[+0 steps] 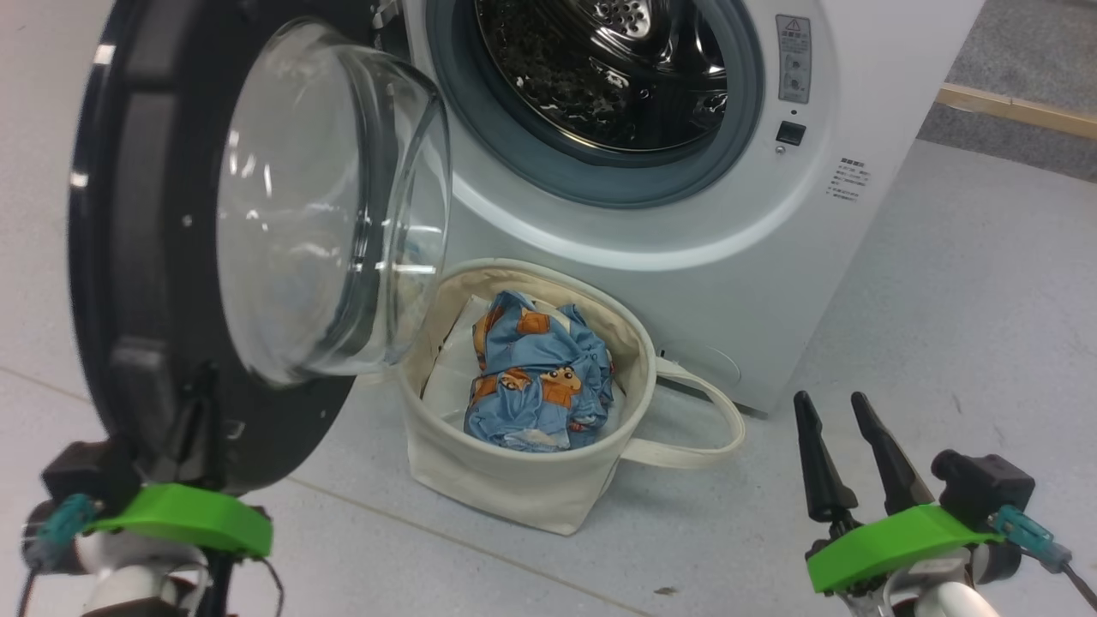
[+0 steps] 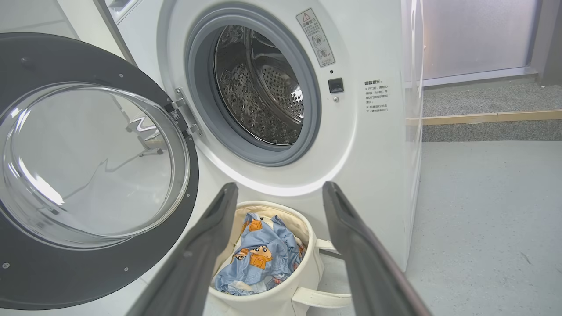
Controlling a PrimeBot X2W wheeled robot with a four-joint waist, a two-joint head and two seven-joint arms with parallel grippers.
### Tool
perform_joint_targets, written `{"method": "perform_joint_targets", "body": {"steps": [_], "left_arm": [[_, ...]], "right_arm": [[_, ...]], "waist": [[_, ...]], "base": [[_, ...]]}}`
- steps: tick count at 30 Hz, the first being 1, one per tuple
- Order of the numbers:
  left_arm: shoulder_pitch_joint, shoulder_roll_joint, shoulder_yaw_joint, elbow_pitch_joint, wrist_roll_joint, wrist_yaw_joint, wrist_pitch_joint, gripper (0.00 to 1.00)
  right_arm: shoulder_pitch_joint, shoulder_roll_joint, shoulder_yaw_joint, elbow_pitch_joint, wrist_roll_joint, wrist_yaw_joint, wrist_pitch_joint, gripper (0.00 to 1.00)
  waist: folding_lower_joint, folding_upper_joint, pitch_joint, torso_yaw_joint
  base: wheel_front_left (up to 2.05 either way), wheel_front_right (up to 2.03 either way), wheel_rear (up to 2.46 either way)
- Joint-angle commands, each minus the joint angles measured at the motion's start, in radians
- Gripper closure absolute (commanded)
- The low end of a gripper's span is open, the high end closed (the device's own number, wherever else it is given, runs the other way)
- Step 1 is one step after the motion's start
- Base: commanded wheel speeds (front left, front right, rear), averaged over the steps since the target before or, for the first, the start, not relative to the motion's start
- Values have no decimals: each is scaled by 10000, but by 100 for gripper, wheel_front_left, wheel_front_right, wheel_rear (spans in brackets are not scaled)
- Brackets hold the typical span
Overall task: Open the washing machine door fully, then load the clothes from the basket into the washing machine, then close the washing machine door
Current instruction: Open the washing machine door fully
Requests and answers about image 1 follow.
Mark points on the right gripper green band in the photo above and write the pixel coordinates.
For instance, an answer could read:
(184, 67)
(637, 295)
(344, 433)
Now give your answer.
(891, 544)

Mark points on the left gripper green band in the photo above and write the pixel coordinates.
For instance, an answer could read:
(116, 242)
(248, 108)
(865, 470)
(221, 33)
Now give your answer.
(188, 518)

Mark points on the round glass washer door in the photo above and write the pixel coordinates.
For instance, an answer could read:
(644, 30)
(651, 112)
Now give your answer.
(146, 257)

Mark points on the blue bear-print garment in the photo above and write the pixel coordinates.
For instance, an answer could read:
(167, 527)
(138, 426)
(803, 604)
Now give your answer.
(531, 386)

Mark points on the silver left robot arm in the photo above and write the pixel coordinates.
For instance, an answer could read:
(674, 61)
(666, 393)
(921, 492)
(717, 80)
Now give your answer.
(128, 587)

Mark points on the white front-load washing machine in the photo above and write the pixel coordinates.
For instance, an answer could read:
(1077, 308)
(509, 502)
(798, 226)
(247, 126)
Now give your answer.
(728, 283)

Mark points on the black door lock latch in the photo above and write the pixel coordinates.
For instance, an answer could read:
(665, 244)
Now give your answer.
(790, 133)

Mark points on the grey rubber door gasket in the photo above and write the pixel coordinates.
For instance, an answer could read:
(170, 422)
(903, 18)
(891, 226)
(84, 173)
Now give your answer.
(514, 163)

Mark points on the steel washer drum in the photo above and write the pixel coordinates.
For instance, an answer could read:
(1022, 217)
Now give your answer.
(600, 77)

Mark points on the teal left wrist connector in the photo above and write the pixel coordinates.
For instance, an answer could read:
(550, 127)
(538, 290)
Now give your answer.
(64, 521)

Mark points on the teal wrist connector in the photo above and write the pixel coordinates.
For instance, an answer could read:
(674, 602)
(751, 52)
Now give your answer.
(1028, 536)
(64, 521)

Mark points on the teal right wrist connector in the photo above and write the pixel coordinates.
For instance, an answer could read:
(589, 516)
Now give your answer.
(1028, 536)

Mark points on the round filter cover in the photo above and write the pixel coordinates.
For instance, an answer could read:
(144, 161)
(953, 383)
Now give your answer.
(711, 364)

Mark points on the white cloth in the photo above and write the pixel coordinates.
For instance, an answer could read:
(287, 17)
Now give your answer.
(450, 377)

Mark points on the cream canvas laundry basket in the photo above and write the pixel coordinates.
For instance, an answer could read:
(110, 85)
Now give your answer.
(514, 488)

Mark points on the grey warning sticker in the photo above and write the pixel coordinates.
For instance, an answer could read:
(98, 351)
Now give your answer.
(794, 60)

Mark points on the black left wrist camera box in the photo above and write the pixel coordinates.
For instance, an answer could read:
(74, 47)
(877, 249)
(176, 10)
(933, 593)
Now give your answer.
(86, 476)

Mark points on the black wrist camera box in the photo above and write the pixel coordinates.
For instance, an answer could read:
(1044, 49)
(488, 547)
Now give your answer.
(86, 476)
(986, 488)

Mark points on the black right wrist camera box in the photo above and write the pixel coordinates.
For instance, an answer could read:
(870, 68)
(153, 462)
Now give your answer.
(986, 488)

